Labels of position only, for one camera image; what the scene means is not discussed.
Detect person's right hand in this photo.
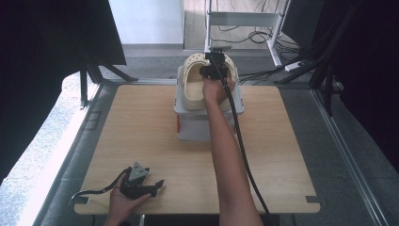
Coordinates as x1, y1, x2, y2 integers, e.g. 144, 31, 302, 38
201, 76, 236, 106

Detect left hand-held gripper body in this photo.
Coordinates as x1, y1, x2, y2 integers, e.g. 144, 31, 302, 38
120, 161, 158, 201

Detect white power strip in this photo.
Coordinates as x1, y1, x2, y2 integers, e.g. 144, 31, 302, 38
284, 60, 304, 73

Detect grey two-tier shoe rack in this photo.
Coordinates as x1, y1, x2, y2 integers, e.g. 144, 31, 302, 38
173, 65, 246, 142

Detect black floor cables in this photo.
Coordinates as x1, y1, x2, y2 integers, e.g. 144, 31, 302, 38
209, 0, 305, 87

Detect metal floor rail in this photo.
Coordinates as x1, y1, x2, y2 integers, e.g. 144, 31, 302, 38
310, 89, 391, 226

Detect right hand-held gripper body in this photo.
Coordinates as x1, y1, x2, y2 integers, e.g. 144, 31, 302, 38
204, 45, 233, 81

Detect person's left hand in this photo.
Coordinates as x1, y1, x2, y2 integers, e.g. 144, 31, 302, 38
105, 177, 152, 226

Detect white metal desk frame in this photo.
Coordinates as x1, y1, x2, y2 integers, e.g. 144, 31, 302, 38
203, 0, 292, 68

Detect dark curtain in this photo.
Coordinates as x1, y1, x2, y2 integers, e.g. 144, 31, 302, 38
0, 0, 127, 185
309, 0, 399, 175

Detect black tripod stand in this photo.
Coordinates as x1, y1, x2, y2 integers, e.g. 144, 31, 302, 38
274, 0, 344, 118
78, 46, 139, 108

